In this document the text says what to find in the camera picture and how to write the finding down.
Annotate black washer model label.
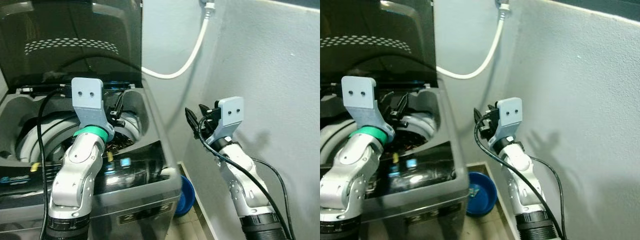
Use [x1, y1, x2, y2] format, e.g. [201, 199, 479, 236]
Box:
[405, 202, 463, 226]
[116, 201, 176, 226]

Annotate dark tinted washer lid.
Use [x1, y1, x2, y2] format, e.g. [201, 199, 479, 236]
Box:
[320, 0, 440, 91]
[0, 0, 144, 93]

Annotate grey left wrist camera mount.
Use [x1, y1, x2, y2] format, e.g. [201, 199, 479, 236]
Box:
[341, 76, 397, 137]
[71, 77, 116, 135]

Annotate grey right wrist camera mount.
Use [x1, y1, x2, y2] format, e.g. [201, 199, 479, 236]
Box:
[204, 96, 245, 147]
[492, 97, 524, 147]

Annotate blue plastic basin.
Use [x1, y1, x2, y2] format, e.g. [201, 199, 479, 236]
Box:
[173, 175, 196, 217]
[466, 171, 499, 218]

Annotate dark patterned laundry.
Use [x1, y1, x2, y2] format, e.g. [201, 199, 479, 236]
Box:
[102, 135, 136, 153]
[395, 132, 431, 151]

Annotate glossy black washer control panel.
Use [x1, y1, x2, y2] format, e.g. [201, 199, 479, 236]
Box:
[320, 142, 458, 198]
[0, 142, 171, 197]

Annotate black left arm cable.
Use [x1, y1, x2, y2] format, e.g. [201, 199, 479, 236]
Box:
[36, 86, 73, 240]

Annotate white washer drum ring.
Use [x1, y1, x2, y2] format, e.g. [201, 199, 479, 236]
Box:
[320, 111, 442, 161]
[15, 111, 144, 162]

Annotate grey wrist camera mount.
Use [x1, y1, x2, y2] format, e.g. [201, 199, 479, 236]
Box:
[492, 97, 524, 147]
[71, 77, 116, 135]
[204, 96, 245, 147]
[341, 76, 397, 137]

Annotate white water hose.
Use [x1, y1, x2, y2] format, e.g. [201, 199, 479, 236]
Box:
[141, 0, 217, 81]
[435, 0, 512, 81]

